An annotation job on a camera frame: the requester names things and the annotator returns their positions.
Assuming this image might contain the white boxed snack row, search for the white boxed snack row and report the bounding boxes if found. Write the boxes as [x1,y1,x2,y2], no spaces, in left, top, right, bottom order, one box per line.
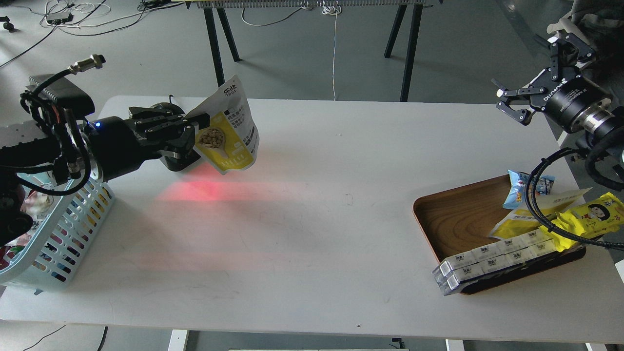
[431,230,558,289]
[431,240,557,296]

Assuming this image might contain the black table legs left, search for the black table legs left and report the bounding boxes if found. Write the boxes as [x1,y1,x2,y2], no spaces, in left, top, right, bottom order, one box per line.
[202,5,241,98]

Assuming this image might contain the yellow white flat snack pouch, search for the yellow white flat snack pouch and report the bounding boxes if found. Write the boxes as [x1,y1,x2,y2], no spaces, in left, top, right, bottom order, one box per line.
[488,188,591,240]

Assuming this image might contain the light blue plastic basket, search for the light blue plastic basket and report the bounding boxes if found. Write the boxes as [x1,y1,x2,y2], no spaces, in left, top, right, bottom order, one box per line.
[0,178,116,294]

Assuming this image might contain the yellow white nut snack pouch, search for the yellow white nut snack pouch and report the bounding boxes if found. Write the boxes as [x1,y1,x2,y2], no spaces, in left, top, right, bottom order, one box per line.
[186,75,259,174]

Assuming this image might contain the floor power strip with cables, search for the floor power strip with cables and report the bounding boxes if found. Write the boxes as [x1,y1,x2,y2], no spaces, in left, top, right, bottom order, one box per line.
[0,0,188,69]

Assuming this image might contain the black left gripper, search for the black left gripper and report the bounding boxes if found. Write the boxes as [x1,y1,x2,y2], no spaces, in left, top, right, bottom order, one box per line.
[82,106,211,182]

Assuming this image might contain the blue snack packet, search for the blue snack packet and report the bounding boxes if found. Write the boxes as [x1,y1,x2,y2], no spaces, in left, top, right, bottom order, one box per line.
[502,170,556,210]

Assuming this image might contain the brown wooden tray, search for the brown wooden tray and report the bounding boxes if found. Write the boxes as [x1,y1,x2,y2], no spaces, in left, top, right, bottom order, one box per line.
[413,175,586,284]

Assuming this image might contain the black barcode scanner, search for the black barcode scanner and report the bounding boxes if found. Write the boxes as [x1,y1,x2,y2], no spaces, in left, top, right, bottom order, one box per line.
[146,96,203,172]

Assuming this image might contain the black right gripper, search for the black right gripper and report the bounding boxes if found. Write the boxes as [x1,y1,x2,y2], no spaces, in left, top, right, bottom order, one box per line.
[491,32,617,134]

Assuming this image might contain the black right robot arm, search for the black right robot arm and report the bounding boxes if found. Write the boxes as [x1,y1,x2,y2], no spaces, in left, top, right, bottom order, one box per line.
[492,30,623,192]

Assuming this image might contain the black table legs right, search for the black table legs right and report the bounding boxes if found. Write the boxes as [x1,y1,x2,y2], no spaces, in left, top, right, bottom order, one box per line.
[384,1,425,102]

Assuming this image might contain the yellow cartoon face snack bag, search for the yellow cartoon face snack bag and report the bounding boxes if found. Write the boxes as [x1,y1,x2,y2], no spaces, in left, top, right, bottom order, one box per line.
[552,193,624,238]

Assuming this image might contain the white hanging cable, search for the white hanging cable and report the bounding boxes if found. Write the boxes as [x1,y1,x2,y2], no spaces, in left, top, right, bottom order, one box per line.
[241,2,343,101]

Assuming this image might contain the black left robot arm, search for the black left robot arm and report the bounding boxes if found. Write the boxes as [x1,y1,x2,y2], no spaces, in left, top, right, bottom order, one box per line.
[0,54,210,245]

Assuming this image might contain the black table legs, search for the black table legs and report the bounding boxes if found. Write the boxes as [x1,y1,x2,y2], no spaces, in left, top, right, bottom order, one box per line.
[202,5,241,98]
[384,1,425,102]

